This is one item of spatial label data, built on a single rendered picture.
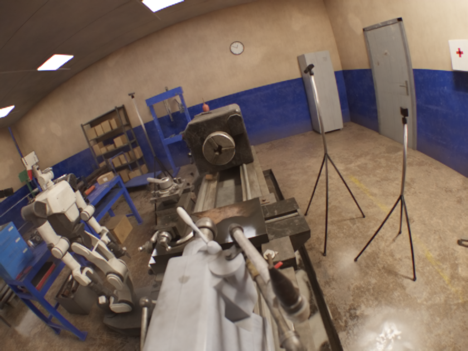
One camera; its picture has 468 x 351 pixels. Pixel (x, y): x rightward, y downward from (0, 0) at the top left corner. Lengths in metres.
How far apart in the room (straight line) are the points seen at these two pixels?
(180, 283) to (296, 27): 5.41
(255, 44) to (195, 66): 1.43
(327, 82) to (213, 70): 2.56
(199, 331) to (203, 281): 0.13
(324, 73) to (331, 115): 0.95
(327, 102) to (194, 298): 4.85
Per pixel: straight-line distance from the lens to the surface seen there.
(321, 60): 5.02
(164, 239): 0.99
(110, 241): 1.85
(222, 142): 1.67
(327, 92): 5.04
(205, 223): 0.76
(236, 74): 5.12
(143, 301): 0.61
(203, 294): 0.50
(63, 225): 1.54
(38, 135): 8.04
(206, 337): 0.45
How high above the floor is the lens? 1.53
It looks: 23 degrees down
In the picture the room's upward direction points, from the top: 17 degrees counter-clockwise
